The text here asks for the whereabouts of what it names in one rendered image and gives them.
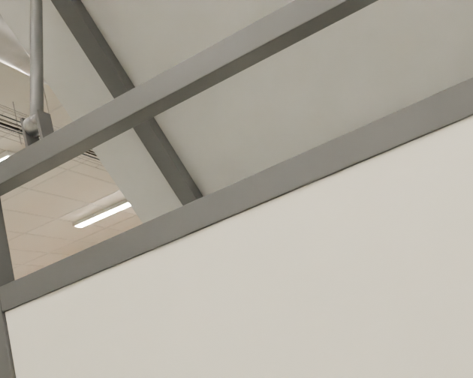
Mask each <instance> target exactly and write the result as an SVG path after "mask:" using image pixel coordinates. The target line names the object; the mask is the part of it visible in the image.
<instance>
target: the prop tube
mask: <svg viewBox="0 0 473 378"><path fill-rule="evenodd" d="M35 110H40V111H44V55H43V2H42V0H30V116H29V117H28V118H26V119H25V120H24V121H23V127H24V129H25V131H26V133H27V134H28V135H30V136H31V137H37V136H39V135H40V134H39V130H38V123H37V119H36V115H35Z"/></svg>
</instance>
